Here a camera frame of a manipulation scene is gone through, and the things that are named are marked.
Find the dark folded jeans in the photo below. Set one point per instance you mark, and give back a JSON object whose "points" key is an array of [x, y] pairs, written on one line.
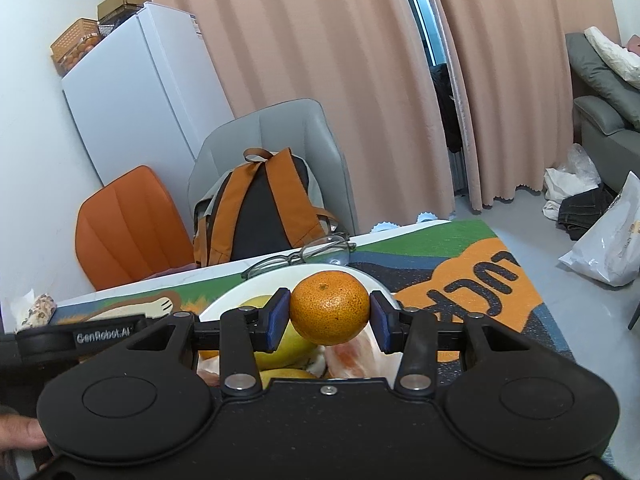
{"points": [[585, 212]]}

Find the white plastic bag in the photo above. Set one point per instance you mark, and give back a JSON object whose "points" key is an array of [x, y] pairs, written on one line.
{"points": [[607, 245], [572, 180]]}

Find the white refrigerator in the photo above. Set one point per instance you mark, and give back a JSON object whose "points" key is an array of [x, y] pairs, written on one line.
{"points": [[150, 95]]}

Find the colourful cat print table mat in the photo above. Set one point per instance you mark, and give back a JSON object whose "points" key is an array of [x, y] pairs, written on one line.
{"points": [[450, 280]]}

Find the brown storage box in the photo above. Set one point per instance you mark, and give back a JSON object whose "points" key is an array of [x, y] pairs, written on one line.
{"points": [[122, 10]]}

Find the white pillow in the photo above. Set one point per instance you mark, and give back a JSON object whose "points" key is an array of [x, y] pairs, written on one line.
{"points": [[615, 55]]}

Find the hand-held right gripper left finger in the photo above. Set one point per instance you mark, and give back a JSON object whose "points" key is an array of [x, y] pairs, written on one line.
{"points": [[277, 321]]}

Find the wide pink curtain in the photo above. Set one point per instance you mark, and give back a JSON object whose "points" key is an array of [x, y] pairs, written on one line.
{"points": [[325, 60]]}

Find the black frame eyeglasses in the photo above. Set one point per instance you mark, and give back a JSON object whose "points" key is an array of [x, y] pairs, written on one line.
{"points": [[300, 256]]}

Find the grey chair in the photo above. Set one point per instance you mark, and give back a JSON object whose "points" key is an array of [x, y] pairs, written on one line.
{"points": [[300, 130]]}

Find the narrow pink curtain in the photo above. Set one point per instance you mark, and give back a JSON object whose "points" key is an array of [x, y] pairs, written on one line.
{"points": [[520, 75]]}

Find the floral tissue pack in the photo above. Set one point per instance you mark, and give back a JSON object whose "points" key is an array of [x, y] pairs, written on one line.
{"points": [[35, 310]]}

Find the orange chair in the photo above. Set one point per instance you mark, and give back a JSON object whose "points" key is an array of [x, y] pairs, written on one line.
{"points": [[125, 230]]}

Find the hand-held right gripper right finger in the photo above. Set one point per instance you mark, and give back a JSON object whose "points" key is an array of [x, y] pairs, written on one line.
{"points": [[382, 324]]}

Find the orange and black backpack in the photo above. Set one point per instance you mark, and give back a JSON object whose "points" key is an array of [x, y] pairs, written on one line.
{"points": [[265, 210]]}

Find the white scalloped cover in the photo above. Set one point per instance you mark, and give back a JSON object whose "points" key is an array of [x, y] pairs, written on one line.
{"points": [[434, 217], [386, 227]]}

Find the white ceramic bowl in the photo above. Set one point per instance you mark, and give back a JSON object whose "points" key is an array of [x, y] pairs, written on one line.
{"points": [[225, 305]]}

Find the person's left hand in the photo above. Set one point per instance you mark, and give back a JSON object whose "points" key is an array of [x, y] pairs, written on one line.
{"points": [[20, 431]]}

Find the thick peeled pomelo segment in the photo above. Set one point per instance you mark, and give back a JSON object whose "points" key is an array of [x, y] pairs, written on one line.
{"points": [[357, 360]]}

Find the grey sofa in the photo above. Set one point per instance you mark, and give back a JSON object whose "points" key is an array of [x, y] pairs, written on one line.
{"points": [[605, 125]]}

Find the orange tangerine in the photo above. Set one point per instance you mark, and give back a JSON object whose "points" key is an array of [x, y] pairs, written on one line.
{"points": [[329, 307]]}

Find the orange storage basket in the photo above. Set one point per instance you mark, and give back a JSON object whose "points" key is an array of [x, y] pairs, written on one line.
{"points": [[75, 45]]}

